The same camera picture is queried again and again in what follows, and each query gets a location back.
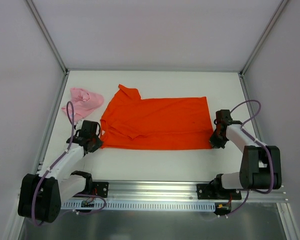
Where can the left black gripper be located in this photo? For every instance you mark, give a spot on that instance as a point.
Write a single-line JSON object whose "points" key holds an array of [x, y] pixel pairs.
{"points": [[96, 143]]}

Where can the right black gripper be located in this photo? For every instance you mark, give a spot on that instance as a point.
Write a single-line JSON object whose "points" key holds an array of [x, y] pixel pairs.
{"points": [[215, 139]]}

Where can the orange t shirt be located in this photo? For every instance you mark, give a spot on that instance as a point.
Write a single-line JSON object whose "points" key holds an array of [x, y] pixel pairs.
{"points": [[155, 124]]}

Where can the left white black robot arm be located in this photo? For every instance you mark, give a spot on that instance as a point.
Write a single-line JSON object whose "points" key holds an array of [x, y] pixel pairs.
{"points": [[42, 194]]}

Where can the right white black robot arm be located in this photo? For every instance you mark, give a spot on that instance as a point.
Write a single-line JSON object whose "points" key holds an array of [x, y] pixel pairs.
{"points": [[260, 168]]}

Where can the pink t shirt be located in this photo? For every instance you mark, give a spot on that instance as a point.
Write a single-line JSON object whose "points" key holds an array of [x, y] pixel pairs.
{"points": [[84, 102]]}

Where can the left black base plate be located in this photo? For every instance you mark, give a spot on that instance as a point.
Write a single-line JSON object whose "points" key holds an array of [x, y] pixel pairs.
{"points": [[100, 188]]}

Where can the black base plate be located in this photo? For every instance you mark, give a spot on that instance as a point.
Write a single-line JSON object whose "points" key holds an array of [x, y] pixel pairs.
{"points": [[210, 192], [100, 188]]}

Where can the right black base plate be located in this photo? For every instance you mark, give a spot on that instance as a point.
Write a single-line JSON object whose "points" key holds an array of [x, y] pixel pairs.
{"points": [[210, 192]]}

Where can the aluminium mounting rail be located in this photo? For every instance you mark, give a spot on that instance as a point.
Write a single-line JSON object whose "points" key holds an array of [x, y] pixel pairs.
{"points": [[175, 191]]}

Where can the white slotted cable duct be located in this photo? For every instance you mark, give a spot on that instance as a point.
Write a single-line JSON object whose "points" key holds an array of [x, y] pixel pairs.
{"points": [[129, 205]]}

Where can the left aluminium frame post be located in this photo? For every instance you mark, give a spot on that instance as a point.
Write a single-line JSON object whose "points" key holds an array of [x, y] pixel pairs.
{"points": [[43, 29]]}

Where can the aluminium frame post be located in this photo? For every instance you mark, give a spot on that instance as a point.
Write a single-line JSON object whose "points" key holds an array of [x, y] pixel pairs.
{"points": [[265, 34], [43, 29]]}

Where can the right aluminium frame post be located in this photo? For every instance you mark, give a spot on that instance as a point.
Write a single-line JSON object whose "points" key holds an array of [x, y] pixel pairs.
{"points": [[265, 34]]}

